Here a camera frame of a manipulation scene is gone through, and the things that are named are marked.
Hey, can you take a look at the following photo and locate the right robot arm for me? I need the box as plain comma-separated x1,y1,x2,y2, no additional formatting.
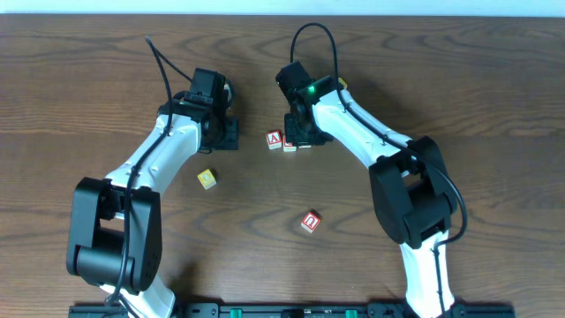
275,73,465,317

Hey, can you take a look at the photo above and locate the red letter I block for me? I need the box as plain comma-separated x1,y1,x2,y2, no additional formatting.
282,136,298,152

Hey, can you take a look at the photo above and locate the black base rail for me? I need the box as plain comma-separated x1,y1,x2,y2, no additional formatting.
67,301,516,318

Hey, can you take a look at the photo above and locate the yellow block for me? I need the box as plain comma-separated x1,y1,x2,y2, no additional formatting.
197,169,217,189
338,78,348,89

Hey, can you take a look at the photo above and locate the yellow block near centre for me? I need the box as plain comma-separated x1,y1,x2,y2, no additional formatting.
197,169,217,189

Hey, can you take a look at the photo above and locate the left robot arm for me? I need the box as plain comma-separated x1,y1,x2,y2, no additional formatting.
66,102,239,317

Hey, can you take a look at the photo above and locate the yellow block far side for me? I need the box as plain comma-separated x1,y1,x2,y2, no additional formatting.
338,78,348,89

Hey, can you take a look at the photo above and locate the red letter A block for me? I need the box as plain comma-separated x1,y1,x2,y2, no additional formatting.
266,130,283,150

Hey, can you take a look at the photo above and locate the red letter U block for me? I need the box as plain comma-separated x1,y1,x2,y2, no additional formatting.
300,211,321,233

